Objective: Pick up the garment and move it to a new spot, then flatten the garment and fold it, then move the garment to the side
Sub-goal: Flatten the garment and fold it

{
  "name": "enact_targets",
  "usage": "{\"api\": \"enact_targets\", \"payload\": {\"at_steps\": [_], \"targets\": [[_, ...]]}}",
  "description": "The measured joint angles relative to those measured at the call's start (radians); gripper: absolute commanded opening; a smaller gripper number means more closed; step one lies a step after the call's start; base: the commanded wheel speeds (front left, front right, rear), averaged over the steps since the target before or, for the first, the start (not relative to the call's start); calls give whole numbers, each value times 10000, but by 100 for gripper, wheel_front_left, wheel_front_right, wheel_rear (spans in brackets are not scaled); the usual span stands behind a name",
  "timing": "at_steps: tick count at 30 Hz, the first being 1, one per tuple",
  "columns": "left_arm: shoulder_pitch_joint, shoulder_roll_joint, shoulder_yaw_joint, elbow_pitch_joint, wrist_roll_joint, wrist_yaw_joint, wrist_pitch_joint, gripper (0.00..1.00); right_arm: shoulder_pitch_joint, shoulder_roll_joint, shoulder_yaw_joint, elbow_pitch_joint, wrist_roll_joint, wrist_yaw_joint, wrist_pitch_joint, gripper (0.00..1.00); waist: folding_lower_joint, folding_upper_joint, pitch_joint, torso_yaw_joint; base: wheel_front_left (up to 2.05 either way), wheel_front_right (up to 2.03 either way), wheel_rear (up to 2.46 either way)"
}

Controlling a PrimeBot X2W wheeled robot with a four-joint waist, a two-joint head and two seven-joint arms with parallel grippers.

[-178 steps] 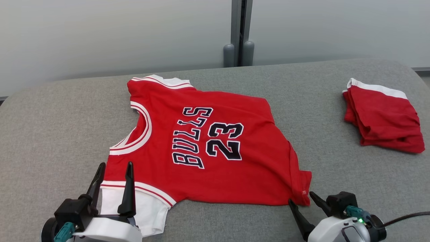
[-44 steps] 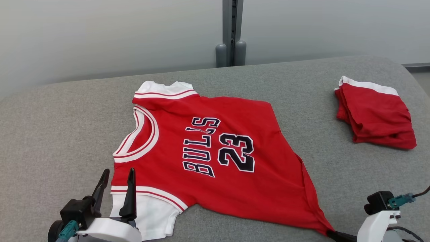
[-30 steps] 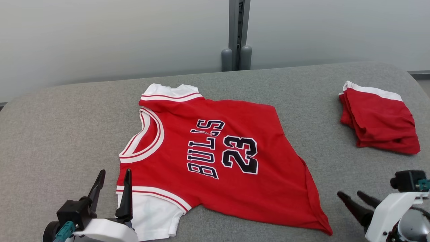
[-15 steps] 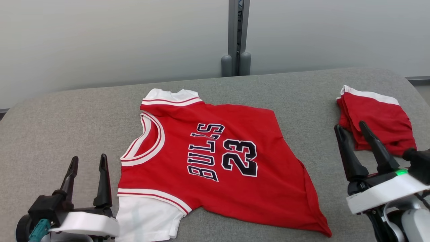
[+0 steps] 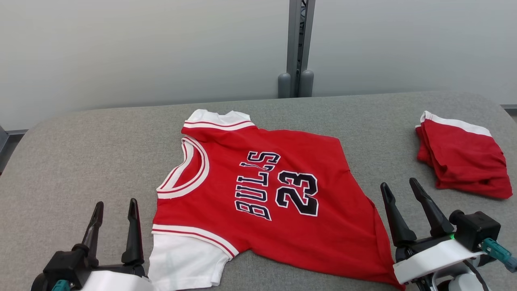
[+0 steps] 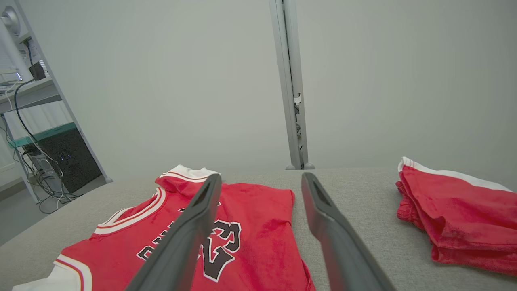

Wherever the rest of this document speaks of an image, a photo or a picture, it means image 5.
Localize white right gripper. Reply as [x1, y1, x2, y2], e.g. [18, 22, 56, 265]
[380, 177, 485, 284]

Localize red Bulls basketball jersey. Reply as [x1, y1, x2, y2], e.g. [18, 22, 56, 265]
[148, 109, 406, 291]

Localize red shorts with white stripe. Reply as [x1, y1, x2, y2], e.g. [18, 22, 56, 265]
[415, 111, 513, 200]

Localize grey cylindrical post foot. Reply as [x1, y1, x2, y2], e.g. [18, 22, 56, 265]
[299, 70, 315, 97]
[277, 73, 291, 99]

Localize grey metal partition post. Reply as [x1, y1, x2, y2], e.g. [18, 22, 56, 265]
[286, 0, 316, 98]

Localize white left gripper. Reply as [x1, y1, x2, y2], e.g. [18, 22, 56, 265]
[79, 198, 156, 291]

